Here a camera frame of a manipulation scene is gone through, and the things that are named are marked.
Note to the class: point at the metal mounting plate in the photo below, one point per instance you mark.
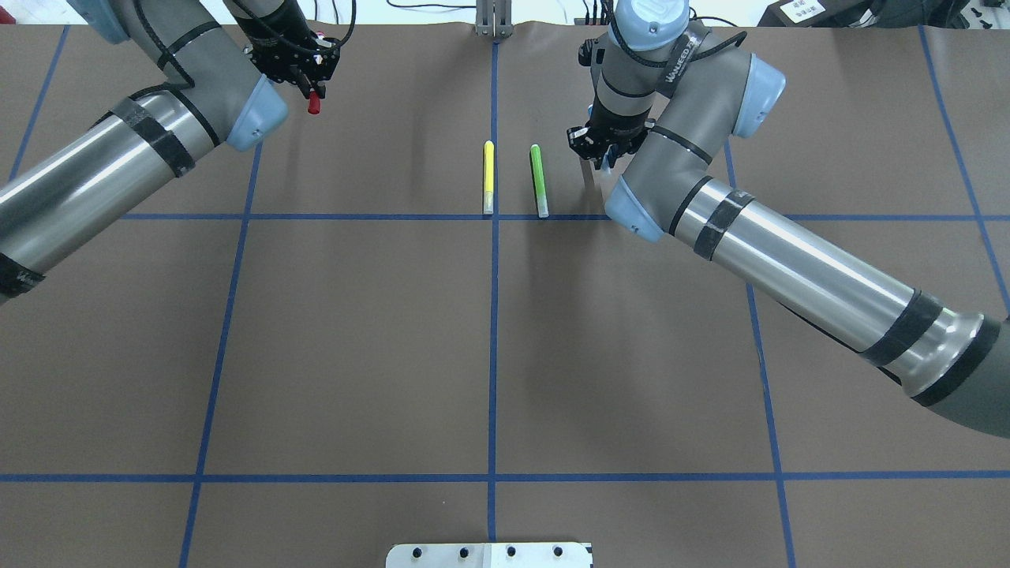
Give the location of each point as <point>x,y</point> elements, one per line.
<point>508,554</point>

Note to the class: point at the yellow marker pen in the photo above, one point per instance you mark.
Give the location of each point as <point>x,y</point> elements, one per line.
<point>488,177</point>

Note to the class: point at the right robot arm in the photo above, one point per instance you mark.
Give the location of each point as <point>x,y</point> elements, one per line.
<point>668,91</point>

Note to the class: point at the blue marker pen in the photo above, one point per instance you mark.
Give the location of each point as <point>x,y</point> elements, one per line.
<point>606,165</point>

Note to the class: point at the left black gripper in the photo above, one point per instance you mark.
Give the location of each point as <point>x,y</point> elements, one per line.
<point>274,37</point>

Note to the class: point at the red marker pen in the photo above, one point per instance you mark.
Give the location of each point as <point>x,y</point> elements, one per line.
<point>314,102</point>

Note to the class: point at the green marker pen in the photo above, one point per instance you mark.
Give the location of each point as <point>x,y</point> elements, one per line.
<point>536,160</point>

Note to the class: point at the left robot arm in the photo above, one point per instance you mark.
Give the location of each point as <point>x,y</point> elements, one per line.
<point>214,93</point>

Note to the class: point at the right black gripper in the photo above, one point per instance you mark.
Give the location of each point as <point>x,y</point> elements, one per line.
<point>618,127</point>

